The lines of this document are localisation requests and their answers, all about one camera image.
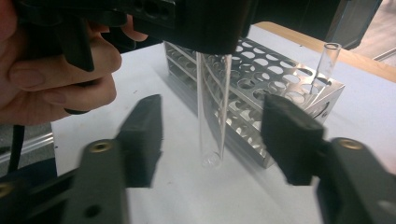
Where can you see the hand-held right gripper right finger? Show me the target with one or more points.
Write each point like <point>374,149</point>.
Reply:
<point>292,140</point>

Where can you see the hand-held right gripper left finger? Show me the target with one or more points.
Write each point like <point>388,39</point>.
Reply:
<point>143,140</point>

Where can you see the silver metal test tube rack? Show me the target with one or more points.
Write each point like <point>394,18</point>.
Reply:
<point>334,93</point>

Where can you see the clear glass test tube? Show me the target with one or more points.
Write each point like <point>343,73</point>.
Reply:
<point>210,124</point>
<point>327,62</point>

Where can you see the white table mat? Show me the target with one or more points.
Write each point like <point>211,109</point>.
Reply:
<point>186,202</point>

